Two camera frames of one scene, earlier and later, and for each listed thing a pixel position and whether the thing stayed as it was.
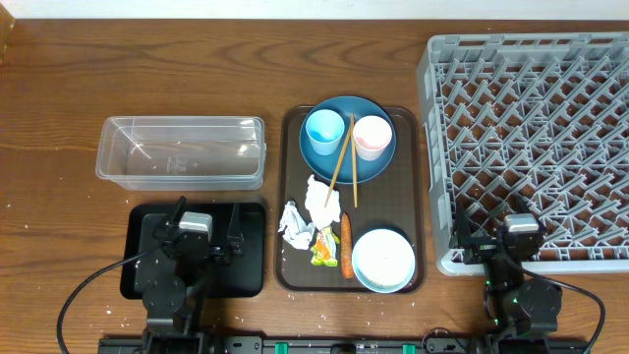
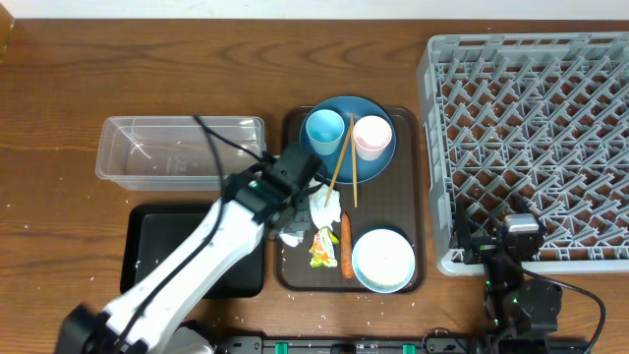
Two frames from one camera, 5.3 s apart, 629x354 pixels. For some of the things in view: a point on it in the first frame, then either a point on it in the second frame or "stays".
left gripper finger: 235,238 to 301,220
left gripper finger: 171,224 to 322,180
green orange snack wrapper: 324,250 stays
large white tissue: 316,195 stays
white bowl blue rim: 383,261 stays
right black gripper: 481,247 stays
